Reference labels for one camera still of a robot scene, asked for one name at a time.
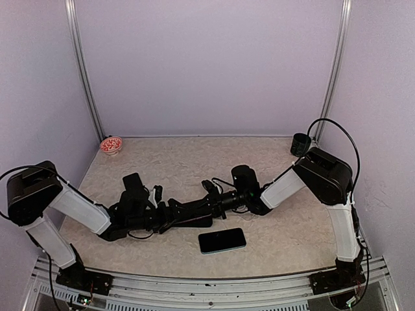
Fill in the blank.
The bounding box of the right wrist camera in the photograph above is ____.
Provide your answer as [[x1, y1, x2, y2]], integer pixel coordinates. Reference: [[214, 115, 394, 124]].
[[202, 179, 221, 196]]

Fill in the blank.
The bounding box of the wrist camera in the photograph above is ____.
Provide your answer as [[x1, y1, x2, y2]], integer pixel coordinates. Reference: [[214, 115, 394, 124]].
[[202, 179, 221, 196], [148, 185, 163, 209]]

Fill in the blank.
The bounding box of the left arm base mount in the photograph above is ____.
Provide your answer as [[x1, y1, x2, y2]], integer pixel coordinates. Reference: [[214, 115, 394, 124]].
[[56, 262, 113, 296]]

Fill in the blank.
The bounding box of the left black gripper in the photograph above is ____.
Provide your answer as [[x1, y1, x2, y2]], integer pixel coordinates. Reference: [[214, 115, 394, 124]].
[[127, 198, 191, 234]]

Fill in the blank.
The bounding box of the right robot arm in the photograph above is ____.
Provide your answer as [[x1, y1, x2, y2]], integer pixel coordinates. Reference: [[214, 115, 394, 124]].
[[168, 147, 361, 288]]

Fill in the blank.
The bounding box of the aluminium frame post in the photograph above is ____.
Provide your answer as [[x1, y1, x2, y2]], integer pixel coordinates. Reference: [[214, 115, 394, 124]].
[[64, 0, 106, 142], [313, 0, 353, 143]]

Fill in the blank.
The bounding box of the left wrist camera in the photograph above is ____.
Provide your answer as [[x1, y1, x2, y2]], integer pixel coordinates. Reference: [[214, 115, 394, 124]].
[[148, 185, 163, 209]]

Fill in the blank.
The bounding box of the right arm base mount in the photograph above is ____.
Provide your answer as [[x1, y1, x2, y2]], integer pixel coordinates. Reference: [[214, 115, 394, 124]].
[[309, 259, 366, 295]]

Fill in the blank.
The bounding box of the right aluminium frame post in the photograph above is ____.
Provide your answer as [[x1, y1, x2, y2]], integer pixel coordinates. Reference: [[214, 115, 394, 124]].
[[313, 0, 353, 143]]

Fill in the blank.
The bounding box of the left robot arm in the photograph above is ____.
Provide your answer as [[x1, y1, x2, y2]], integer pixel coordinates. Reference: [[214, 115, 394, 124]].
[[6, 161, 185, 288]]

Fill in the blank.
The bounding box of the front aluminium rail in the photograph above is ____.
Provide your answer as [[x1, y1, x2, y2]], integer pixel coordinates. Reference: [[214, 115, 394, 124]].
[[18, 257, 403, 310]]

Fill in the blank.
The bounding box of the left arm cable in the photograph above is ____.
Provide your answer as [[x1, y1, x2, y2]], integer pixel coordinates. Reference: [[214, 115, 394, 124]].
[[0, 165, 33, 221]]

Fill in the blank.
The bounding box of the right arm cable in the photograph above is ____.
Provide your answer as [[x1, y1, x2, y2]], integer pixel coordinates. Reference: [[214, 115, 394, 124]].
[[306, 118, 361, 182]]

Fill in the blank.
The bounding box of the purple smartphone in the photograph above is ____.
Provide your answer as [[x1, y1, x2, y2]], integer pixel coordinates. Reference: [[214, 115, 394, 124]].
[[180, 214, 211, 224]]

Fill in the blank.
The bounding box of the red white patterned bowl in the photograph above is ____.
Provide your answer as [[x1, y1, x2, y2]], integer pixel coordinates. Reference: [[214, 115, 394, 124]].
[[100, 136, 123, 156]]

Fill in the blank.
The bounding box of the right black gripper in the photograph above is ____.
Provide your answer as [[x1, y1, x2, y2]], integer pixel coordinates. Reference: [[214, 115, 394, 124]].
[[191, 187, 248, 219]]

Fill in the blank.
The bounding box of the left aluminium frame post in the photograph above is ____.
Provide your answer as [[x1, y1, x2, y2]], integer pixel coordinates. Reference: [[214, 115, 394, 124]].
[[64, 0, 106, 142]]

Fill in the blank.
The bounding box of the teal-edged smartphone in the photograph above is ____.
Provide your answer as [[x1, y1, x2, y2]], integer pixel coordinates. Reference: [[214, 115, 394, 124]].
[[198, 227, 246, 254]]

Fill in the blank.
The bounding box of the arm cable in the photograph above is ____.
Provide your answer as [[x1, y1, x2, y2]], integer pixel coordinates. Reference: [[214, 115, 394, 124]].
[[306, 118, 361, 182], [0, 165, 33, 221]]

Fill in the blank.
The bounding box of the dark green cup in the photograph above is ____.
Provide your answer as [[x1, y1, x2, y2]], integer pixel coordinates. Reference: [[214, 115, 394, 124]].
[[290, 133, 312, 157]]

